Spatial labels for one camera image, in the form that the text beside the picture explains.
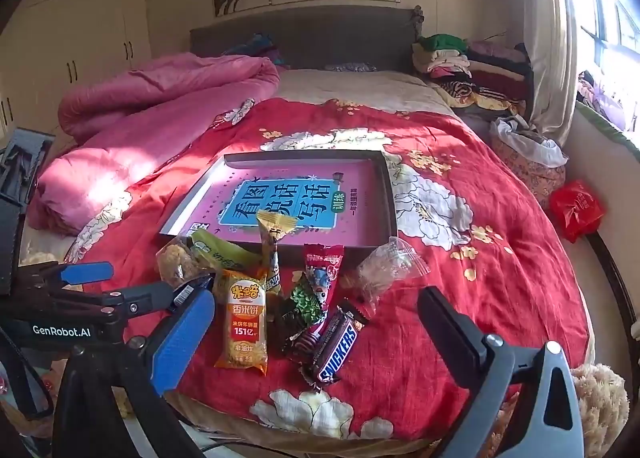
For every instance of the red plastic bag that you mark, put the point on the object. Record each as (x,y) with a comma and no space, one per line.
(575,208)

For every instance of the clear bagged floss cake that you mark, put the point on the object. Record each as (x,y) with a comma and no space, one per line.
(175,260)

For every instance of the white plastic bag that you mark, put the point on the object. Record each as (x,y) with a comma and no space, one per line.
(530,147)

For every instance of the striped candy wrapper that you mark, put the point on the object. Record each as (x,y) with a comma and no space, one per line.
(300,345)

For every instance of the dark patterned cloth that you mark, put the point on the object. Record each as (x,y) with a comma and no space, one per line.
(350,67)

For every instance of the grey headboard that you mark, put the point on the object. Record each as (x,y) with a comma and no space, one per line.
(310,32)

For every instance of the red floral blanket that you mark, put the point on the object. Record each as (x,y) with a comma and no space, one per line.
(450,298)

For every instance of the red snack packet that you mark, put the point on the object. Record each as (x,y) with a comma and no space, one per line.
(322,273)

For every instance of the yellow candy packet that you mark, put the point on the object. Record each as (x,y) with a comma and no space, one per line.
(272,243)

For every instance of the dark bed frame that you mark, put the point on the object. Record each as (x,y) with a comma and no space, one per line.
(615,278)

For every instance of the beige curtain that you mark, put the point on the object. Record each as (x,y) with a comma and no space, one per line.
(545,37)

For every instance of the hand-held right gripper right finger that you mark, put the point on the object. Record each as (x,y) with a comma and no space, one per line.
(450,333)

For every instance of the pink book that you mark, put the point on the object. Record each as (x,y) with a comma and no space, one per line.
(295,188)

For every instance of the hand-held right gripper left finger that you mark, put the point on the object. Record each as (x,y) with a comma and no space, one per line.
(182,343)

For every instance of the brown chocolate bar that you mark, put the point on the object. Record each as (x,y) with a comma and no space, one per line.
(335,343)

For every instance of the green pastry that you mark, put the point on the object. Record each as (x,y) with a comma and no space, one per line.
(220,253)

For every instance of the green windowsill cloth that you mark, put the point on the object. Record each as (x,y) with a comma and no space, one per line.
(610,132)

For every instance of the beige bed sheet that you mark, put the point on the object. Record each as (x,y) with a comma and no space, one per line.
(360,87)

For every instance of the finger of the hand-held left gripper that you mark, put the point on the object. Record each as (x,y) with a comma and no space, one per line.
(145,298)
(85,273)

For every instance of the window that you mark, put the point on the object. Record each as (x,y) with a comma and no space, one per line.
(610,27)

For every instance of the floral fabric bag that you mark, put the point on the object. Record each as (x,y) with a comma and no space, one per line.
(535,177)

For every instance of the dark green candy packet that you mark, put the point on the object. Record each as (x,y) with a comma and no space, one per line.
(300,303)

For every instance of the pile of folded clothes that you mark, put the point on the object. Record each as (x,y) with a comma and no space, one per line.
(480,72)

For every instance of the clear snack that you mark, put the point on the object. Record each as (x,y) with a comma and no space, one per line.
(385,268)

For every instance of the pink quilt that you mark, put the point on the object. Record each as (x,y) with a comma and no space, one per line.
(150,102)

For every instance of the beige plush blanket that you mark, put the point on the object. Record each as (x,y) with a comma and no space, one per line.
(600,403)

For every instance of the grey cardboard box lid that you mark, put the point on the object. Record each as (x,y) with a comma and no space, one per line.
(385,198)

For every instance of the cream wardrobe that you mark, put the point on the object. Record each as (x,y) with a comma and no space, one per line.
(75,27)

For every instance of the blue biscuit packet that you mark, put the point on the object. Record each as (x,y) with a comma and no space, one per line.
(192,288)

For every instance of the blue cloth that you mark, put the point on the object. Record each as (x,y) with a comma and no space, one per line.
(255,47)

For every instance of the orange rice cracker packet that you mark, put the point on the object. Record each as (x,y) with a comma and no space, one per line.
(240,328)

